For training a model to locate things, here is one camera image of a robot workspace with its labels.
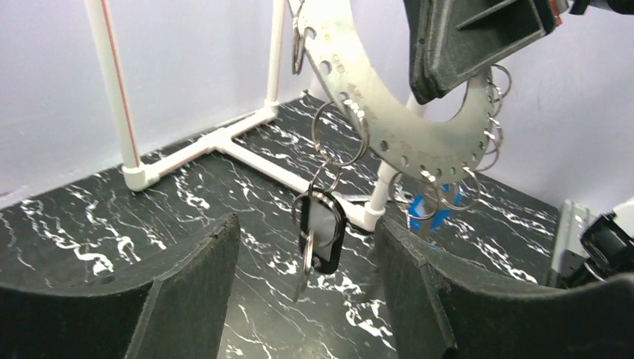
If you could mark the blue key tag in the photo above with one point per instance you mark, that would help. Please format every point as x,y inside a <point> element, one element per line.
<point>422,215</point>

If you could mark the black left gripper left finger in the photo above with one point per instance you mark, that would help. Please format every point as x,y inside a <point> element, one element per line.
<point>170,305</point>

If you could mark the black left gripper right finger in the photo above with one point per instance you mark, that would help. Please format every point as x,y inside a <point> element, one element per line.
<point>443,306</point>

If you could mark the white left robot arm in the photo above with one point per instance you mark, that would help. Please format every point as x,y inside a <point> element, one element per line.
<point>602,238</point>

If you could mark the black key fob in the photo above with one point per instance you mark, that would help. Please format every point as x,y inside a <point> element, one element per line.
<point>321,222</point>

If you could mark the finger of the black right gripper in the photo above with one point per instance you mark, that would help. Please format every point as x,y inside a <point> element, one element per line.
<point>453,40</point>

